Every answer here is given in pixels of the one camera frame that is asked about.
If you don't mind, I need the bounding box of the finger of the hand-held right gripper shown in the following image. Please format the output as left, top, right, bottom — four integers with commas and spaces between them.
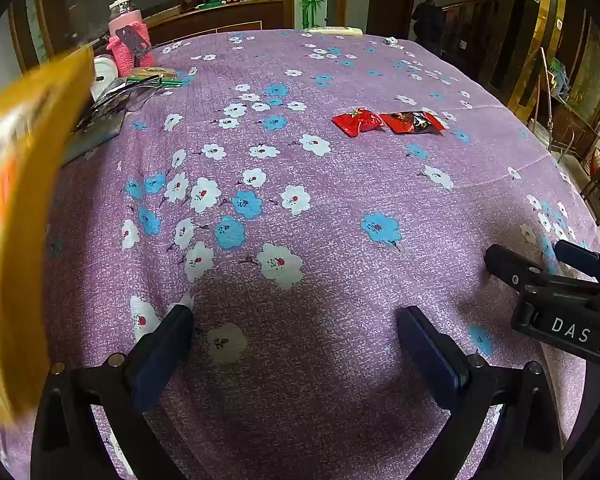
554, 239, 600, 282
484, 243, 547, 294

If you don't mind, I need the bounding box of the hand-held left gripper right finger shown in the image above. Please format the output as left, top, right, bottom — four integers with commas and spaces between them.
396, 306, 566, 480

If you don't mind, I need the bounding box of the red black snack packet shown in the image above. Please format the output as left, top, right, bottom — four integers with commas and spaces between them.
380, 109, 447, 136

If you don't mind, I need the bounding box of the clear plastic bag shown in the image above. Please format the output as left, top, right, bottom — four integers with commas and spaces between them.
62, 75, 173, 162

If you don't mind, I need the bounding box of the wooden counter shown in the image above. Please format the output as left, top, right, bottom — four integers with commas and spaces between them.
142, 0, 286, 44

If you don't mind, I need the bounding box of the purple floral tablecloth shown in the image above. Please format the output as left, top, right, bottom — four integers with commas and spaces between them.
0, 29, 600, 480

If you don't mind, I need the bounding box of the dark hang tag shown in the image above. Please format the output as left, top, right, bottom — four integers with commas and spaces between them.
116, 26, 154, 59

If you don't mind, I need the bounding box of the red cartoon snack packet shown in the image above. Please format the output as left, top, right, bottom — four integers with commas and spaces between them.
331, 107, 387, 137

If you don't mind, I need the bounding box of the white remote control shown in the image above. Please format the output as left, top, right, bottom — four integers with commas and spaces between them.
305, 26, 364, 37

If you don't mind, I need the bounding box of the white round container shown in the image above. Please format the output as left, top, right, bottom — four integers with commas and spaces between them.
92, 56, 122, 102

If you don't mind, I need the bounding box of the wooden stair railing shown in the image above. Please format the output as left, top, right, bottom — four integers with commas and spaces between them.
442, 0, 499, 75

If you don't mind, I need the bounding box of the pink knit-covered glass jar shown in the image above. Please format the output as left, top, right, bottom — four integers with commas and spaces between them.
106, 0, 156, 73

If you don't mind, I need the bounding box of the yellow snack box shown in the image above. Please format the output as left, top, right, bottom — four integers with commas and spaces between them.
0, 45, 97, 421

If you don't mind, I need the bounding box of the tan biscuit packet green label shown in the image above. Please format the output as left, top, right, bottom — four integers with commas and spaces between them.
127, 67, 176, 81

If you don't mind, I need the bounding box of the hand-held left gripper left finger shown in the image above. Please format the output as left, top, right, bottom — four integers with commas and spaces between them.
30, 304, 197, 480

